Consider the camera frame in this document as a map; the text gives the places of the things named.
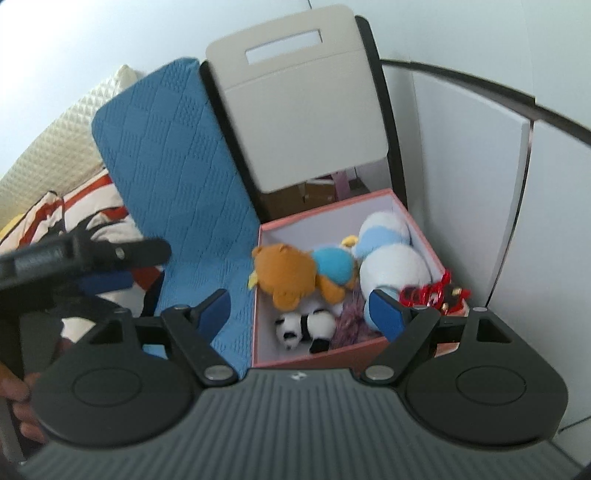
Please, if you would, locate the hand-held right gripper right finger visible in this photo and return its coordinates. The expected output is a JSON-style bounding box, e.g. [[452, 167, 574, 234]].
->
[[361, 289, 523, 385]]

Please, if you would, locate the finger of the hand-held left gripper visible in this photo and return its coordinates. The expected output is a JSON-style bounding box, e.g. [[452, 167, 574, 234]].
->
[[55, 271, 136, 305], [92, 237, 173, 269]]

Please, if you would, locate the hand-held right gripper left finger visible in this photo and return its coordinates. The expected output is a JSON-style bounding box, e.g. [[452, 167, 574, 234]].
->
[[74, 288, 238, 387]]

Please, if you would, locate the white and blue plush toy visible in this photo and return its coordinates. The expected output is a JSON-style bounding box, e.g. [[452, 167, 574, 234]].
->
[[341, 211, 433, 331]]

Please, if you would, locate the red lion toy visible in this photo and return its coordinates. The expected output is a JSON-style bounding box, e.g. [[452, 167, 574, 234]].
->
[[399, 270, 472, 315]]

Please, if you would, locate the pink cardboard box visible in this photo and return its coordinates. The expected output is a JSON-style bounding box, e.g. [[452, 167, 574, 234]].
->
[[252, 188, 468, 370]]

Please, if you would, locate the brown bear plush toy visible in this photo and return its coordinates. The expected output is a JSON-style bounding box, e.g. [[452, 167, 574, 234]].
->
[[248, 244, 359, 311]]

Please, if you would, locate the panda plush toy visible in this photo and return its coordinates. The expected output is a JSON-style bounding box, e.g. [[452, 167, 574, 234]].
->
[[274, 309, 336, 354]]

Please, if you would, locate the person's left hand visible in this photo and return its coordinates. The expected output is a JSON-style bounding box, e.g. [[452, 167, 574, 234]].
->
[[0, 364, 48, 445]]

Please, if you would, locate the purple organza ribbon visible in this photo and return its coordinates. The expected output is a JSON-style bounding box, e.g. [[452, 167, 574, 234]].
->
[[335, 295, 376, 347]]

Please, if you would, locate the red white black striped blanket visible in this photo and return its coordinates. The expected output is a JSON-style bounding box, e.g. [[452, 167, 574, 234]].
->
[[0, 168, 167, 343]]

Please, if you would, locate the blue quilted mat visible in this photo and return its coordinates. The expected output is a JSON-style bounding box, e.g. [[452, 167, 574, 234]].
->
[[91, 58, 262, 376]]

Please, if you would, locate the pink stool leg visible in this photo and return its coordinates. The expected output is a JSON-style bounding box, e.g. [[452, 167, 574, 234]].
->
[[335, 171, 357, 200]]

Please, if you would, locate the brown cardboard box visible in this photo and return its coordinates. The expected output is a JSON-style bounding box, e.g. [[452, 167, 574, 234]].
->
[[259, 178, 371, 219]]

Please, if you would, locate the white cabinet with dark trim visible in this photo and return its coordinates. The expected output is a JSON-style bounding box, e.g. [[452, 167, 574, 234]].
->
[[379, 59, 591, 439]]

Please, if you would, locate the cream chair with black frame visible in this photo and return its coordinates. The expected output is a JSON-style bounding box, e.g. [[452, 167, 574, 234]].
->
[[198, 4, 408, 210]]

